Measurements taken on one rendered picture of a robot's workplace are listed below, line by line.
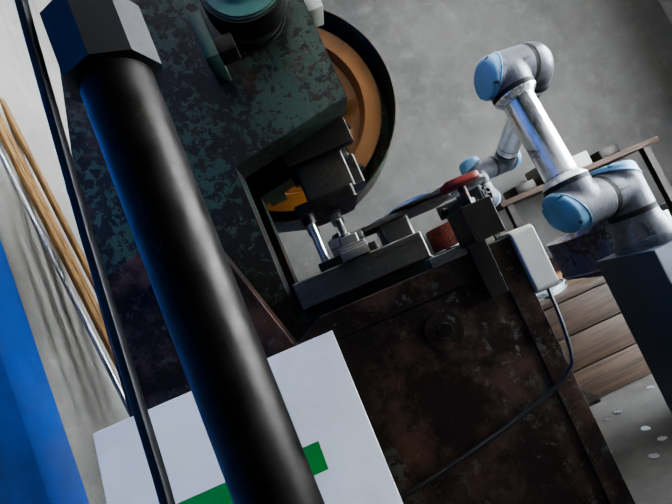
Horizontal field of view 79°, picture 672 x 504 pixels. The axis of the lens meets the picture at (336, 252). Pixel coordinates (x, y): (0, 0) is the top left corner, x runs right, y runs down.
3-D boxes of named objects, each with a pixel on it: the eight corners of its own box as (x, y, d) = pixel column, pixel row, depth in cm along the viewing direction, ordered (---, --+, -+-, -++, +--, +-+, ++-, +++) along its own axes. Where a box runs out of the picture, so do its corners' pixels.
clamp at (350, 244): (365, 257, 102) (349, 220, 103) (370, 250, 85) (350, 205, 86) (343, 267, 101) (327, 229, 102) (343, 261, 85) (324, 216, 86)
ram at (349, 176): (367, 191, 120) (328, 102, 123) (371, 177, 105) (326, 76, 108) (313, 214, 119) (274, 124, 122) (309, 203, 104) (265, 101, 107)
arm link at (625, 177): (668, 195, 104) (643, 148, 106) (627, 214, 102) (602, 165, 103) (629, 208, 116) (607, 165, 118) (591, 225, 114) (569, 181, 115)
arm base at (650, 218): (643, 239, 117) (627, 208, 118) (697, 227, 103) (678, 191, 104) (603, 259, 114) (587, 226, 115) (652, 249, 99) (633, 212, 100)
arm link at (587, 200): (632, 209, 102) (527, 32, 111) (584, 230, 99) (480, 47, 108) (597, 223, 114) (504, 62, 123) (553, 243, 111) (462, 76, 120)
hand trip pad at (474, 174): (485, 210, 81) (468, 176, 82) (496, 204, 75) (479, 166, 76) (452, 224, 81) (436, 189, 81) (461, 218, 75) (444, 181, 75)
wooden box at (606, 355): (582, 357, 174) (545, 281, 177) (654, 371, 136) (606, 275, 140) (498, 396, 170) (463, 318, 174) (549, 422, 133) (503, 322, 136)
